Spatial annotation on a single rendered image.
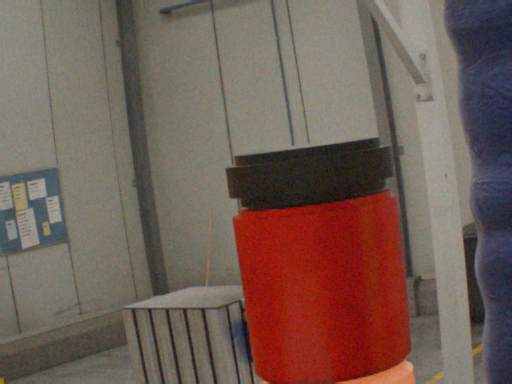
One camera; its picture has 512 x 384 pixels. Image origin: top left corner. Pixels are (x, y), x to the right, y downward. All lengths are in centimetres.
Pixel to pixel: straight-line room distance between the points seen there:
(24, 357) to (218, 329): 1005
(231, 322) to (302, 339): 183
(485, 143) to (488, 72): 11
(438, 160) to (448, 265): 50
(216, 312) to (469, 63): 75
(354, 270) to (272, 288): 2
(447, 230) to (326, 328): 482
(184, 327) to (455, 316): 314
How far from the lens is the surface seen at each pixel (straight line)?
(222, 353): 212
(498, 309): 171
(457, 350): 523
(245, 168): 32
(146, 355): 225
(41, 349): 1232
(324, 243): 31
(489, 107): 164
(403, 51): 496
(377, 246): 32
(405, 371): 34
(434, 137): 510
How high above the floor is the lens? 235
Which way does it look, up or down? 3 degrees down
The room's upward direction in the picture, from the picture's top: 8 degrees counter-clockwise
